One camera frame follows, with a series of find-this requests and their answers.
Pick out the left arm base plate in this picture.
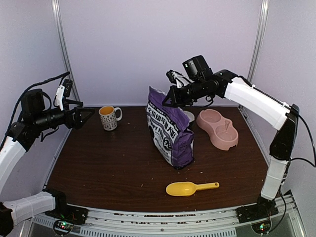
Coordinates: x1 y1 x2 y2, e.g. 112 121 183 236
45 204 88 225

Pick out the circuit board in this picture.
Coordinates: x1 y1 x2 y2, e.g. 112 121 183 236
251 219 272 235
53 220 74 235

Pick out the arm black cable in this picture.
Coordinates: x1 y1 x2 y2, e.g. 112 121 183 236
278 108 316 223
4 71 71 139

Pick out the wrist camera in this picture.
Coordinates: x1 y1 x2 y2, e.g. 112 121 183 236
54 79 73 111
166 70 191 88

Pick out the left aluminium corner post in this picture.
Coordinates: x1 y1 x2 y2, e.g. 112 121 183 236
51 0 80 101

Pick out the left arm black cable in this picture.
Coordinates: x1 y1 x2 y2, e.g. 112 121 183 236
4 71 71 139

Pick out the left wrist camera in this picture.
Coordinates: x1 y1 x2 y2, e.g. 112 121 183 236
54 79 73 111

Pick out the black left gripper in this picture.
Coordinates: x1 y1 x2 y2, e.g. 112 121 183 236
33 99 94 131

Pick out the yellow plastic scoop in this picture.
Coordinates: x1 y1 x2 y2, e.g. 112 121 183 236
165 182 220 197

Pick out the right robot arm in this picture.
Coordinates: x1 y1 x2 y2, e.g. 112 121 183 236
166 69 299 222

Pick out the black and white ceramic bowl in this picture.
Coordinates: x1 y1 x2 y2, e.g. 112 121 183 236
185 111 195 123

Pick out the right aluminium corner post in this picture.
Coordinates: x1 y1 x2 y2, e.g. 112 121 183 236
247 0 270 82

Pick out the purple pet food bag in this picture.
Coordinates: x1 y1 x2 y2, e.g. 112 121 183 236
146 86 194 169

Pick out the left circuit board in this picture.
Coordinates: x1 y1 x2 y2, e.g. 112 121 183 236
53 220 74 235

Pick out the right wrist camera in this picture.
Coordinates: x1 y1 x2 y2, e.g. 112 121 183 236
166 70 191 88

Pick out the front aluminium rail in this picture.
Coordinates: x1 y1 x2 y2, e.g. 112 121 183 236
24 192 304 237

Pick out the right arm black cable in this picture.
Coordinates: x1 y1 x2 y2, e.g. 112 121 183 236
278 108 316 223

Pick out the white patterned mug yellow inside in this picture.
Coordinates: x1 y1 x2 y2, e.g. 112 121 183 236
99 106 122 131

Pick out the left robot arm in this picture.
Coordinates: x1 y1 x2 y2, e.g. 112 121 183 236
0 89 95 237

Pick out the aluminium corner post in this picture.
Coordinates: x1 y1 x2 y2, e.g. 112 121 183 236
51 0 80 101
247 0 270 82

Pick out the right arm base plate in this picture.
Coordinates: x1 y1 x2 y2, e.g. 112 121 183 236
236 201 279 223

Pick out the pink double pet feeder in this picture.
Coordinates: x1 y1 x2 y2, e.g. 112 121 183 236
196 109 239 151

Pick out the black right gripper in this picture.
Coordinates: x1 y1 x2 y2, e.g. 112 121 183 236
162 78 207 107

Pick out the right circuit board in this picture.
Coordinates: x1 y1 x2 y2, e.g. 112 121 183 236
251 219 272 235

